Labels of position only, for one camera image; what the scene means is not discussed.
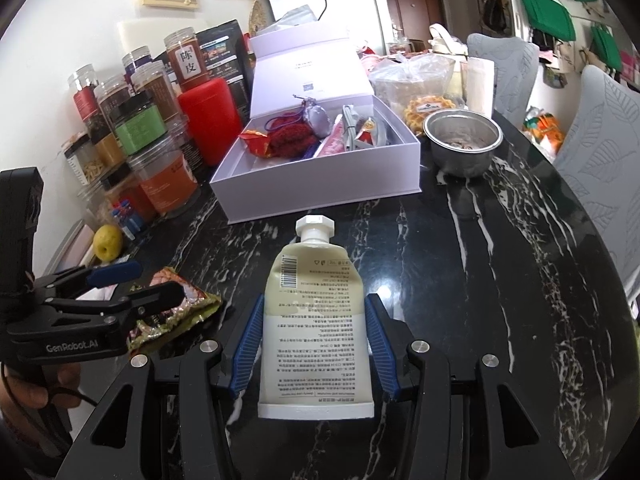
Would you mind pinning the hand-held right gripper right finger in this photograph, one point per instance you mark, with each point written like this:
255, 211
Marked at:
382, 345

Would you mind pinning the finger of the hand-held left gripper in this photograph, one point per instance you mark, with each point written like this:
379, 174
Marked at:
117, 272
150, 297

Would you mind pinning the waffle packet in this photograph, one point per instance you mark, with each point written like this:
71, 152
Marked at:
425, 110

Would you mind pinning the silver foil bags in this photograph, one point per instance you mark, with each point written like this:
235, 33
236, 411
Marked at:
295, 17

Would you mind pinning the grey covered chair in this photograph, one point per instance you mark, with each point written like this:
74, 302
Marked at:
505, 75
605, 160

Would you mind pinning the cream squeeze tube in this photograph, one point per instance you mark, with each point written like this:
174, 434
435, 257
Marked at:
310, 320

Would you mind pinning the metal bowl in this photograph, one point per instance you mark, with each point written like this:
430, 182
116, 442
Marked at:
460, 160

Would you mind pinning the white water bottle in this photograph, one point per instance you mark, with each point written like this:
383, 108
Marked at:
445, 40

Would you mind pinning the brown door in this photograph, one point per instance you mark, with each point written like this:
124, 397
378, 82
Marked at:
412, 7

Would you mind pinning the yellow fruit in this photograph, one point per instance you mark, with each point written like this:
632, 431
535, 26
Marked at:
107, 242

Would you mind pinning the clear plastic bag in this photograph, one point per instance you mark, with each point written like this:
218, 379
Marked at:
410, 75

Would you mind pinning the red canister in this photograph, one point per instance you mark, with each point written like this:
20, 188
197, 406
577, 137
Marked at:
210, 120

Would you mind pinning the black stand-up pouch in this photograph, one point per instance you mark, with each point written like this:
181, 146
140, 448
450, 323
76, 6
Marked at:
225, 55

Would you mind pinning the straw fan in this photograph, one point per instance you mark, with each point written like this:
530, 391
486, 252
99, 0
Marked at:
260, 17

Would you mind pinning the group of clear plastic jars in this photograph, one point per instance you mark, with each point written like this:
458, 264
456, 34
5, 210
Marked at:
140, 125

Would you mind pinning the white fridge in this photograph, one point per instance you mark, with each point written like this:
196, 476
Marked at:
350, 10

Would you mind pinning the person's left hand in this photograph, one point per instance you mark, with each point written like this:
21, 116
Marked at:
20, 399

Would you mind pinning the purple spiky ball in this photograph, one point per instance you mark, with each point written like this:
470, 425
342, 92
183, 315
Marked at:
310, 152

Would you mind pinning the lavender gift box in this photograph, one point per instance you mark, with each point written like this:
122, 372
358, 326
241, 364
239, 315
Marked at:
310, 185

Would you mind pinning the silver foil packet red label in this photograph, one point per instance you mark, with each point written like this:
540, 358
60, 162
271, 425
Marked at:
370, 132

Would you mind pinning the white board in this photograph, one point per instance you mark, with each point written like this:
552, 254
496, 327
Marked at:
140, 35

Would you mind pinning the red snack packet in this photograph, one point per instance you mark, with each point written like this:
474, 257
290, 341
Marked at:
255, 142

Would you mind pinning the black handbag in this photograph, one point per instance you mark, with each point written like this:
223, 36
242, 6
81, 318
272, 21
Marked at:
497, 7

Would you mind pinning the orange snack bag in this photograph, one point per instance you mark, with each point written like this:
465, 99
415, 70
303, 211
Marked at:
545, 130

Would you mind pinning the white paper roll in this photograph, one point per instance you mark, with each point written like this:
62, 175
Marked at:
480, 85

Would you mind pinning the green brown snack packet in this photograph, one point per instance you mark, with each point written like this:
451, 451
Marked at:
195, 305

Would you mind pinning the bundle of pens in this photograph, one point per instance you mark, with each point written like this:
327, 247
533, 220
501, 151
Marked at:
127, 217

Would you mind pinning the pink foil pouch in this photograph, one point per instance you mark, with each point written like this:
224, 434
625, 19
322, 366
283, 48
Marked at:
332, 145

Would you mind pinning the red knitted scrunchie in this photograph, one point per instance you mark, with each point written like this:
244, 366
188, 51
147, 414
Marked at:
292, 140

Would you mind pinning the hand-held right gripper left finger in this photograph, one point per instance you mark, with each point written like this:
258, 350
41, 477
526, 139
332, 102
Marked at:
247, 345

